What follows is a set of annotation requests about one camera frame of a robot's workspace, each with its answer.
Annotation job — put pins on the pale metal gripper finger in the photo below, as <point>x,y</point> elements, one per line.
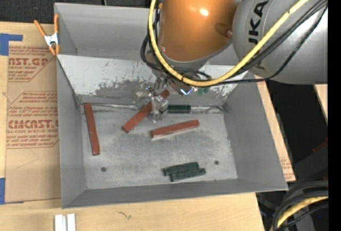
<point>142,94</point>
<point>157,108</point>

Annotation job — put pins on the red-brown block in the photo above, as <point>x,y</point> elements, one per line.
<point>92,130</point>
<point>174,128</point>
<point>137,119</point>

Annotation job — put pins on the dark green flat block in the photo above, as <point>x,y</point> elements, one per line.
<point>189,174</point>
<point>179,108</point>
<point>181,167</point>

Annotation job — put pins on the grey metal bin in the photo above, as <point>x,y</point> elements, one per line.
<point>160,158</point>

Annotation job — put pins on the brown cardboard board, red print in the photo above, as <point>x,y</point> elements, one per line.
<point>32,166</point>

